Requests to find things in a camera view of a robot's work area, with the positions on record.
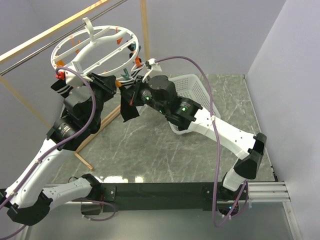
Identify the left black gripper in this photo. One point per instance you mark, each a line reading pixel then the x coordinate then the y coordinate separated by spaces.
pixel 106 83

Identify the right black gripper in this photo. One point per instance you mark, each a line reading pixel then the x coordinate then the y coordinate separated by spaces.
pixel 133 93

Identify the white round clip hanger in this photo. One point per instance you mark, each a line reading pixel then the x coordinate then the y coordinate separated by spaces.
pixel 107 50

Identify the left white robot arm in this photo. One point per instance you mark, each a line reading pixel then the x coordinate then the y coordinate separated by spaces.
pixel 28 200

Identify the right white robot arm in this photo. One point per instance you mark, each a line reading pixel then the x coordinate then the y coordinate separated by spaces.
pixel 186 105

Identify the white striped hanging sock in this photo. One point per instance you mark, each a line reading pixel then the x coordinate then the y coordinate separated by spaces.
pixel 128 81

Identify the black striped sock at left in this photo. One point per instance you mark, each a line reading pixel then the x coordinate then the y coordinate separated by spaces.
pixel 61 88

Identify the white plastic mesh basket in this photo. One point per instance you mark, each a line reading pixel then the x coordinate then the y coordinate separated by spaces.
pixel 190 86

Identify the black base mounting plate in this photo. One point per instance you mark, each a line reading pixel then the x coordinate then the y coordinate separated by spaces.
pixel 157 196

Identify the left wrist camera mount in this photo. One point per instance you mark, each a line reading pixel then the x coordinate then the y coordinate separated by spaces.
pixel 70 78

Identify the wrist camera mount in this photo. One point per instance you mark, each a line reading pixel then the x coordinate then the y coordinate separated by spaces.
pixel 70 78
pixel 153 69

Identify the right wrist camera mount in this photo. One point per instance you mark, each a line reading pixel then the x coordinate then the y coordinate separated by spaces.
pixel 153 69

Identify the wooden rack frame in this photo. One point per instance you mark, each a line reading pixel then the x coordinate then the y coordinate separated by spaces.
pixel 54 29

